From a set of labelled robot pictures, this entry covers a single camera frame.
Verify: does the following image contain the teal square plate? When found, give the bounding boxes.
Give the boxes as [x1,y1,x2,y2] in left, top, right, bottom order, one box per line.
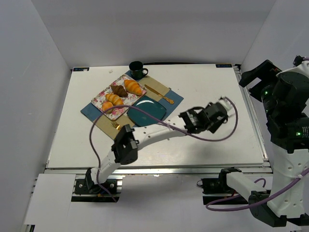
[127,96,167,127]

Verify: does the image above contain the round orange bun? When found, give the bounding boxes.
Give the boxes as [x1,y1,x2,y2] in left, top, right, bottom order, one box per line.
[101,101,113,114]

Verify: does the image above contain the chocolate croissant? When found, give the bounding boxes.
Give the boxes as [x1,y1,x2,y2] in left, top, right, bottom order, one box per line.
[111,85,128,98]

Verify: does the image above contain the right table logo sticker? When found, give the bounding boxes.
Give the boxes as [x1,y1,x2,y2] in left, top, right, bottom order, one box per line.
[215,64,233,68]

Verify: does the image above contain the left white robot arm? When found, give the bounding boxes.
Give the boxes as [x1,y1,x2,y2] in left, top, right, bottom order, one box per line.
[85,99,232,192]

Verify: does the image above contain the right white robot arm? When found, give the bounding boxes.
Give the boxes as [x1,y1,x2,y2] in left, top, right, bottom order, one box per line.
[219,56,309,227]

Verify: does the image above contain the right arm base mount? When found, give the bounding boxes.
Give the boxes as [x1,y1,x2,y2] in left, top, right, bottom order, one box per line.
[197,178,238,196]

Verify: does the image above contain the white foam board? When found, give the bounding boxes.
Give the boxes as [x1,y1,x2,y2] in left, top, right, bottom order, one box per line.
[25,174,76,225]

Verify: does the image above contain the small striped croissant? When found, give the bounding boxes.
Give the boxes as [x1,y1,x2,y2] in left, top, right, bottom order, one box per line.
[105,93,124,106]

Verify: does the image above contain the dark green mug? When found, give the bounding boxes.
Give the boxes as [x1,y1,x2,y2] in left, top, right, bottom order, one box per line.
[129,61,149,80]

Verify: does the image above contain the aluminium table frame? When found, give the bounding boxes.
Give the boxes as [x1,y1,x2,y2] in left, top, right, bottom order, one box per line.
[27,64,271,232]

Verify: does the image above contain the left table logo sticker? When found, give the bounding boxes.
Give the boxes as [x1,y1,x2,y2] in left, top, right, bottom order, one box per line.
[72,67,89,72]

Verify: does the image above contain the gold fork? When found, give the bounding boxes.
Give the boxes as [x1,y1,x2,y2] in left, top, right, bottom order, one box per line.
[111,121,122,131]

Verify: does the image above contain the blue and beige placemat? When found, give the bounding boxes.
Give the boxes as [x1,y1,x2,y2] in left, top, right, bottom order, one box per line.
[81,72,183,139]

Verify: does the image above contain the gold butter knife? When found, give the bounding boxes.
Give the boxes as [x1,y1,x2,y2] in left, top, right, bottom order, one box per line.
[144,85,174,104]

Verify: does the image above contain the table logo sticker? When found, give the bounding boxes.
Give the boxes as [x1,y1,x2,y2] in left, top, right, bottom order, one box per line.
[215,64,233,68]
[72,67,89,72]

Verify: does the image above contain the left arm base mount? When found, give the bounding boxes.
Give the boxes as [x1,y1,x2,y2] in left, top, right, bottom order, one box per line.
[73,179,121,196]

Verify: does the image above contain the large striped croissant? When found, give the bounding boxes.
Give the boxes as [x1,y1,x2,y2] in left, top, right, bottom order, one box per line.
[124,79,142,96]

